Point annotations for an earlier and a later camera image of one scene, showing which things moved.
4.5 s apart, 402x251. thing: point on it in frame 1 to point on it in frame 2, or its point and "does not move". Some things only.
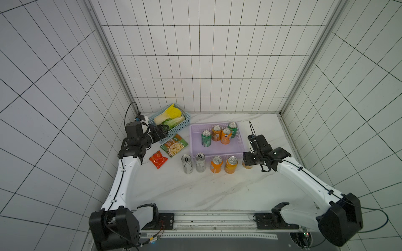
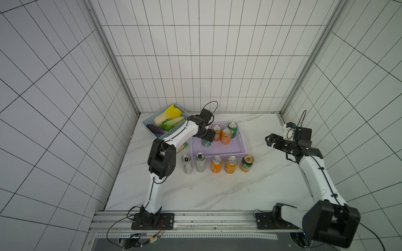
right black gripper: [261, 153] to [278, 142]
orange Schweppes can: [231, 164] does not move
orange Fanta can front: [216, 164] does not move
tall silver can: [200, 162] does not move
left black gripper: [163, 134] to [208, 137]
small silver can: [187, 162] does not move
